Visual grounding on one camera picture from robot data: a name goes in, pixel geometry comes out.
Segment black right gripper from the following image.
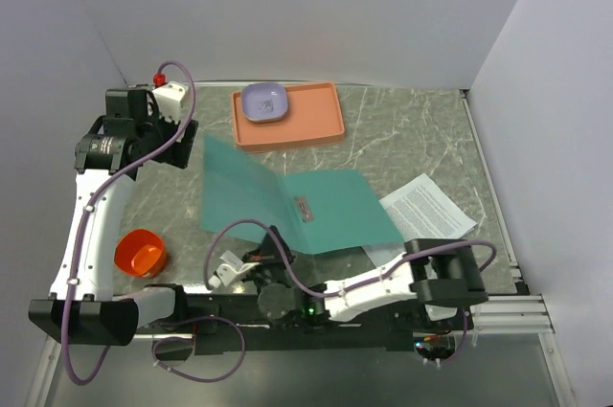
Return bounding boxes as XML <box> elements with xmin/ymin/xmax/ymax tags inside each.
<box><xmin>241</xmin><ymin>224</ymin><xmax>297</xmax><ymax>289</ymax></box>

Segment teal green file folder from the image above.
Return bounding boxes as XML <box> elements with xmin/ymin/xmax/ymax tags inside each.
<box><xmin>201</xmin><ymin>135</ymin><xmax>403</xmax><ymax>255</ymax></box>

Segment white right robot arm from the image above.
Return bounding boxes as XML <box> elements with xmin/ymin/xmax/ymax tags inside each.
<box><xmin>242</xmin><ymin>232</ymin><xmax>496</xmax><ymax>329</ymax></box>

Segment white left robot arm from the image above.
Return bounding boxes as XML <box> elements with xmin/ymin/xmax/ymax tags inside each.
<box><xmin>28</xmin><ymin>81</ymin><xmax>198</xmax><ymax>346</ymax></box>

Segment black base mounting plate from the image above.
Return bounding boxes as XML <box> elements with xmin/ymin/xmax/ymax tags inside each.
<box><xmin>136</xmin><ymin>295</ymin><xmax>474</xmax><ymax>355</ymax></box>

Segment orange plastic cup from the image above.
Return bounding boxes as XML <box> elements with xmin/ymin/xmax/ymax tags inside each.
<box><xmin>114</xmin><ymin>228</ymin><xmax>168</xmax><ymax>279</ymax></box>

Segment lavender square bowl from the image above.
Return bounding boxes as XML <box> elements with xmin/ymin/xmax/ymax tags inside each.
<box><xmin>240</xmin><ymin>81</ymin><xmax>289</xmax><ymax>124</ymax></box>

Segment white printed paper sheets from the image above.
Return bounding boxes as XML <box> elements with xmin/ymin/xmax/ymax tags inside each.
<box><xmin>379</xmin><ymin>173</ymin><xmax>477</xmax><ymax>241</ymax></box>

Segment salmon pink tray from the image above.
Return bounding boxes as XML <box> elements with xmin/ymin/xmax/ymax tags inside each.
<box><xmin>231</xmin><ymin>82</ymin><xmax>346</xmax><ymax>153</ymax></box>

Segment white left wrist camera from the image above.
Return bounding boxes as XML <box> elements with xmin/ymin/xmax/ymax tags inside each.
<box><xmin>152</xmin><ymin>81</ymin><xmax>189</xmax><ymax>123</ymax></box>

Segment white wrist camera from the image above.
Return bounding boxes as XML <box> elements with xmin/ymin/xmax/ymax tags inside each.
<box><xmin>152</xmin><ymin>81</ymin><xmax>189</xmax><ymax>123</ymax></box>
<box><xmin>207</xmin><ymin>250</ymin><xmax>260</xmax><ymax>291</ymax></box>

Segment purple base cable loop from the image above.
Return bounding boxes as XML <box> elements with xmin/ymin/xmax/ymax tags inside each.
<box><xmin>151</xmin><ymin>315</ymin><xmax>246</xmax><ymax>383</ymax></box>

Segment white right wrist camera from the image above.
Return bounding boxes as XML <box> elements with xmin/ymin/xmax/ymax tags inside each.
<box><xmin>207</xmin><ymin>250</ymin><xmax>260</xmax><ymax>291</ymax></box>

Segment aluminium frame rail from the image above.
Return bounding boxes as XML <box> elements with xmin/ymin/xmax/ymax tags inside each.
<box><xmin>29</xmin><ymin>286</ymin><xmax>552</xmax><ymax>346</ymax></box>

